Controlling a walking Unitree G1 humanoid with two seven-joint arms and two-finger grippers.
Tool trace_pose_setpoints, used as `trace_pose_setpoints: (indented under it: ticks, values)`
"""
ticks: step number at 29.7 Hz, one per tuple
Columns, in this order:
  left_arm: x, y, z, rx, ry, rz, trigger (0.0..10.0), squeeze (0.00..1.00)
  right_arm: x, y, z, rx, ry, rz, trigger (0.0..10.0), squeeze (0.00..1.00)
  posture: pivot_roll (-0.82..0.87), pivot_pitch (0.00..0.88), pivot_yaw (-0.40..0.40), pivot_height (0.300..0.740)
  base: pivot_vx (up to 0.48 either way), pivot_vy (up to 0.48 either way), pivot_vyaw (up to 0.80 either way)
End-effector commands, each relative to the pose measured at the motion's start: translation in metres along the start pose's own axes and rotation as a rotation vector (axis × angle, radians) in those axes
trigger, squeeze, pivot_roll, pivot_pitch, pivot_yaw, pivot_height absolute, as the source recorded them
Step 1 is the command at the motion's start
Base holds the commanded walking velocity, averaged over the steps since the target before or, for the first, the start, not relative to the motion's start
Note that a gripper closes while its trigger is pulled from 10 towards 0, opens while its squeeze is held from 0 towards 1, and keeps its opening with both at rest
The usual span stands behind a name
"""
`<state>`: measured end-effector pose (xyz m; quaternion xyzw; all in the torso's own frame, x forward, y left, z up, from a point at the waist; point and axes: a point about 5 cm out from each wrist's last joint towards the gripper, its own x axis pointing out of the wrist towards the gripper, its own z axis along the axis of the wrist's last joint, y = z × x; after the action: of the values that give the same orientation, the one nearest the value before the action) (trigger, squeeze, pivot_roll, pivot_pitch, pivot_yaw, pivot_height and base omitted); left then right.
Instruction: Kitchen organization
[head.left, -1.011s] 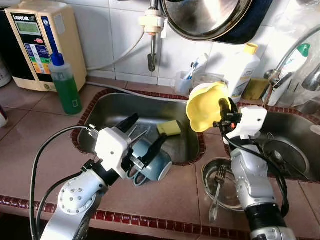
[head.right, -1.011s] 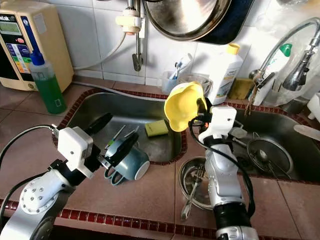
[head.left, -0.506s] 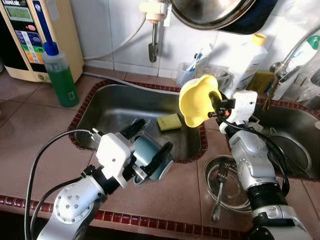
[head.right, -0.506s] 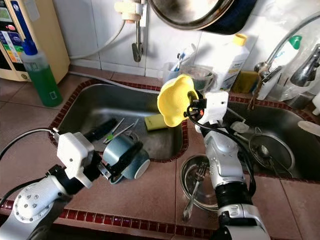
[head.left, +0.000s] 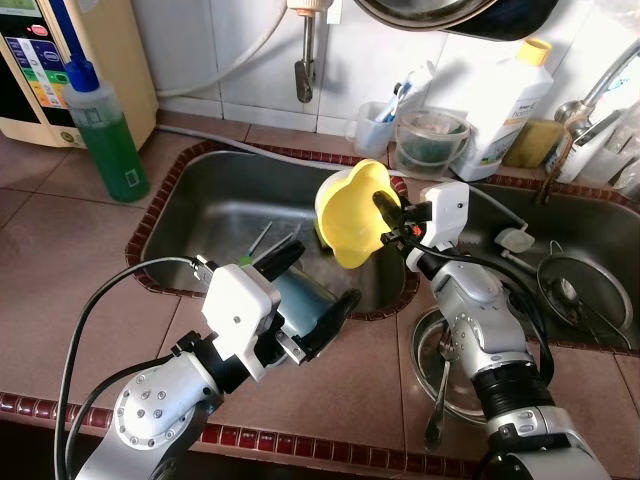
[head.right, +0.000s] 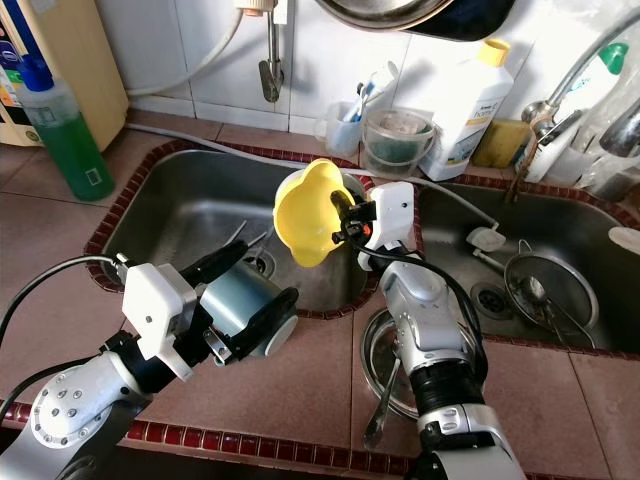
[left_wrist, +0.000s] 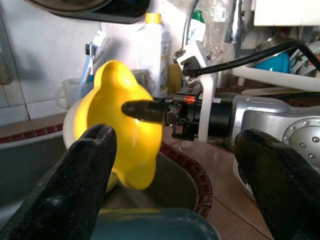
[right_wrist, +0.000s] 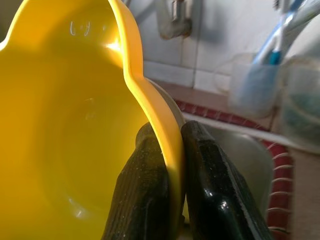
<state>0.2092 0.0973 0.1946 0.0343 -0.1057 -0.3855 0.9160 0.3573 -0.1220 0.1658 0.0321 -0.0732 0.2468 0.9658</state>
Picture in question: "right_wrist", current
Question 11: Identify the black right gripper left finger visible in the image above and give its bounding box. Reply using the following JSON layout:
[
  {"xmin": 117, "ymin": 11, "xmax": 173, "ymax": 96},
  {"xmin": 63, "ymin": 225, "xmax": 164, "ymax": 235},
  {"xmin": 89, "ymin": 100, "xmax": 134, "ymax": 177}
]
[{"xmin": 101, "ymin": 121, "xmax": 172, "ymax": 240}]

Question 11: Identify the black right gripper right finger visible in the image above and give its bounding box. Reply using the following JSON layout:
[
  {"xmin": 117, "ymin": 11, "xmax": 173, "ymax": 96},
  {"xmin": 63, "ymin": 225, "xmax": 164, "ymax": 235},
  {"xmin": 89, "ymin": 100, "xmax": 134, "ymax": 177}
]
[{"xmin": 180, "ymin": 120, "xmax": 276, "ymax": 240}]

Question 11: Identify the yellow plastic bowl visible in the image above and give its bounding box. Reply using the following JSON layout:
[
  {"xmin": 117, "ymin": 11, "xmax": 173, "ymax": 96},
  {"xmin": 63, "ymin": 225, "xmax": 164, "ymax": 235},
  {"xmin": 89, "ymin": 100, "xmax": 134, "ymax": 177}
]
[{"xmin": 0, "ymin": 0, "xmax": 186, "ymax": 240}]

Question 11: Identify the clear toothbrush cup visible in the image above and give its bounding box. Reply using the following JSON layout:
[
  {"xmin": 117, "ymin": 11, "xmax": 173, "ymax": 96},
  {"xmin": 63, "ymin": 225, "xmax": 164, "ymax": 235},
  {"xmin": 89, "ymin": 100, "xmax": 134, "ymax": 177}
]
[{"xmin": 228, "ymin": 59, "xmax": 283, "ymax": 118}]

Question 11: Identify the clear plastic bucket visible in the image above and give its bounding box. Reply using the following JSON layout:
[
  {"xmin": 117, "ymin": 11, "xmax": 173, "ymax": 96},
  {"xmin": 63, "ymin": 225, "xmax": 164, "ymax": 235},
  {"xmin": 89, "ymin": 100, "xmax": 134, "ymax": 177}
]
[{"xmin": 277, "ymin": 32, "xmax": 320, "ymax": 148}]

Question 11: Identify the white counter hose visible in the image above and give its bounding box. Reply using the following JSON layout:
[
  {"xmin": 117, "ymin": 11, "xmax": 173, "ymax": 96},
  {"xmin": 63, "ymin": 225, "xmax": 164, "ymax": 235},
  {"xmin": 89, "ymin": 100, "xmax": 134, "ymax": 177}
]
[{"xmin": 183, "ymin": 111, "xmax": 292, "ymax": 148}]

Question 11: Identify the grey wall tap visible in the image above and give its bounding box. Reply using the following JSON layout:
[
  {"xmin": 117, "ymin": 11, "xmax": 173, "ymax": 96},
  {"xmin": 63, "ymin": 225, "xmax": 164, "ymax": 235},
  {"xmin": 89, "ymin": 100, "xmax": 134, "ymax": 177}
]
[{"xmin": 156, "ymin": 0, "xmax": 195, "ymax": 40}]

